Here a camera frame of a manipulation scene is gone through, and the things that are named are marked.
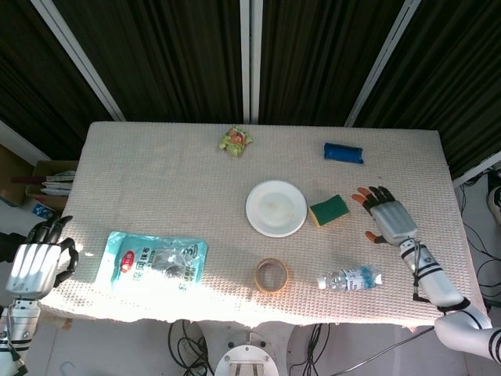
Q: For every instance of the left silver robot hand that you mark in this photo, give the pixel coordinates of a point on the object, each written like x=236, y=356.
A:
x=34, y=258

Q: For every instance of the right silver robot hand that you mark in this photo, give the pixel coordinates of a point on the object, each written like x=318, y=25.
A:
x=391, y=221

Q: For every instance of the green yellow sponge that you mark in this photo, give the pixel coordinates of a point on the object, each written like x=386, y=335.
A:
x=329, y=210

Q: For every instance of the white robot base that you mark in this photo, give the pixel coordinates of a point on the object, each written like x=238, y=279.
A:
x=245, y=358

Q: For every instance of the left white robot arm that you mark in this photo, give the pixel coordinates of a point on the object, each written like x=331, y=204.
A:
x=17, y=333

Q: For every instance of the white round plate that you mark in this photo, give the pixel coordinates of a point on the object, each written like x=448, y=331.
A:
x=276, y=208

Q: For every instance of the clear plastic water bottle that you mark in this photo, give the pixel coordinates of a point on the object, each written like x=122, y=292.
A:
x=348, y=277

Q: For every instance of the cardboard box with papers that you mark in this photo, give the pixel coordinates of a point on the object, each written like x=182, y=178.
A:
x=49, y=182

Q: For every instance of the blue rolled packet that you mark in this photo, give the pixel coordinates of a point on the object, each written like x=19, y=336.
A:
x=343, y=153

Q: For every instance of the teal dishcloth package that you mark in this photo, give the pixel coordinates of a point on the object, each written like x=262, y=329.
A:
x=154, y=260

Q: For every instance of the yellow tape roll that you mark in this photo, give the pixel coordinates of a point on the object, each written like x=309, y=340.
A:
x=272, y=275

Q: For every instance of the white textured table mat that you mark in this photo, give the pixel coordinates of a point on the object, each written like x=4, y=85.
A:
x=235, y=235

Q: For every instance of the green crumpled snack wrapper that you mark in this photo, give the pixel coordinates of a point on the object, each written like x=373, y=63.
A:
x=235, y=143

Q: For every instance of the white metal frame post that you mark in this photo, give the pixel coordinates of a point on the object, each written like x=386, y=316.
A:
x=385, y=58
x=84, y=58
x=250, y=58

